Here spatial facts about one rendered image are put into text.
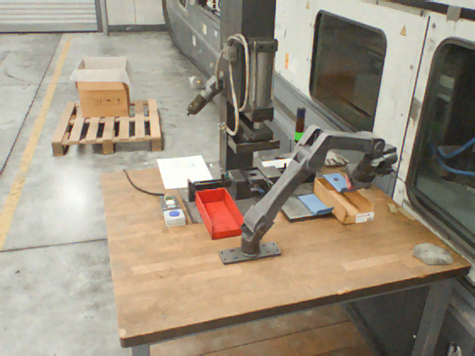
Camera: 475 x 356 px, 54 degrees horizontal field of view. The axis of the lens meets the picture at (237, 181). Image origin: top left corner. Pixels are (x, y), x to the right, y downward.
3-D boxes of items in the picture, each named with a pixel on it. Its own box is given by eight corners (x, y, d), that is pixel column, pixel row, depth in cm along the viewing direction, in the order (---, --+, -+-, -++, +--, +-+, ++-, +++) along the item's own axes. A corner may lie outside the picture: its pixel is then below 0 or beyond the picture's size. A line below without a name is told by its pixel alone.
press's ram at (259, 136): (236, 161, 174) (237, 84, 161) (217, 136, 196) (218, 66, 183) (280, 157, 179) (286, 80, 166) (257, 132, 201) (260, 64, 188)
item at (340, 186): (341, 194, 173) (342, 187, 171) (322, 175, 185) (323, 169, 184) (357, 191, 175) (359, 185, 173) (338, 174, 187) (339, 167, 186)
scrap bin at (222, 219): (211, 240, 159) (211, 225, 156) (195, 204, 180) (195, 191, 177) (245, 235, 162) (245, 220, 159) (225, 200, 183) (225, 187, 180)
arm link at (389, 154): (382, 158, 167) (385, 127, 161) (399, 167, 160) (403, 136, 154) (356, 165, 163) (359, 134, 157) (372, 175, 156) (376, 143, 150)
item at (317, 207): (317, 217, 170) (318, 209, 169) (298, 197, 183) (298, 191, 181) (333, 214, 172) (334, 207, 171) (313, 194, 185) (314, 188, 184)
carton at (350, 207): (342, 227, 170) (345, 208, 166) (312, 195, 191) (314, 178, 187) (372, 222, 173) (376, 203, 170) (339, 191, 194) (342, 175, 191)
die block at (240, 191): (235, 200, 183) (236, 184, 180) (228, 189, 192) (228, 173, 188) (282, 194, 189) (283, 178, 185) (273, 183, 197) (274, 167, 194)
